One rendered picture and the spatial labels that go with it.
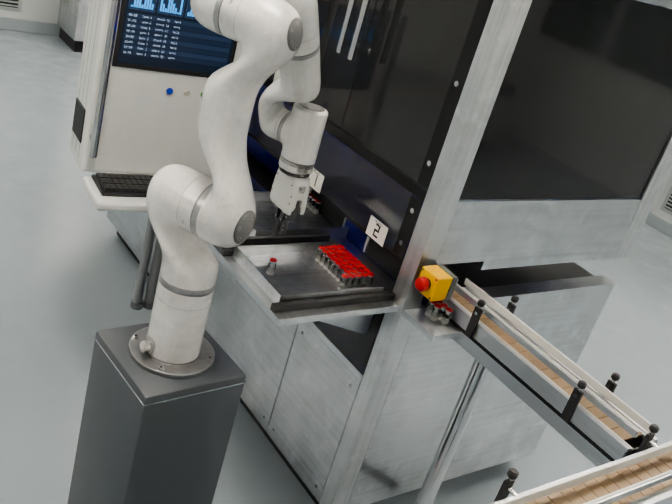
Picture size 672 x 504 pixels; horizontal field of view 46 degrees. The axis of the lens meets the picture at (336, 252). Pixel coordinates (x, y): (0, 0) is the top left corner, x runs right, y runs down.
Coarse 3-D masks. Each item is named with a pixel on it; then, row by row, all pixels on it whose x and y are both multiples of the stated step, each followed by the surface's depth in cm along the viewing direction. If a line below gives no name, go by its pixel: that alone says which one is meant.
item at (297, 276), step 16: (240, 256) 218; (256, 256) 225; (272, 256) 227; (288, 256) 230; (304, 256) 233; (256, 272) 211; (288, 272) 221; (304, 272) 224; (320, 272) 227; (272, 288) 205; (288, 288) 213; (304, 288) 216; (320, 288) 218; (336, 288) 221; (368, 288) 219
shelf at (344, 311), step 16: (336, 240) 250; (240, 272) 214; (384, 272) 238; (256, 288) 209; (384, 288) 229; (352, 304) 215; (368, 304) 218; (384, 304) 220; (272, 320) 201; (288, 320) 200; (304, 320) 204; (320, 320) 207
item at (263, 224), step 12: (264, 192) 260; (264, 204) 259; (264, 216) 250; (300, 216) 258; (312, 216) 261; (264, 228) 243; (288, 228) 247; (300, 228) 250; (312, 228) 244; (324, 228) 246; (336, 228) 249
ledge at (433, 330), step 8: (408, 312) 220; (416, 312) 221; (424, 312) 223; (408, 320) 220; (416, 320) 217; (424, 320) 218; (440, 320) 221; (416, 328) 217; (424, 328) 215; (432, 328) 216; (440, 328) 217; (448, 328) 218; (456, 328) 219; (432, 336) 212; (440, 336) 214; (448, 336) 216; (456, 336) 218
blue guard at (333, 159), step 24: (264, 144) 275; (336, 144) 242; (336, 168) 243; (360, 168) 233; (336, 192) 243; (360, 192) 234; (384, 192) 225; (408, 192) 217; (360, 216) 234; (384, 216) 226
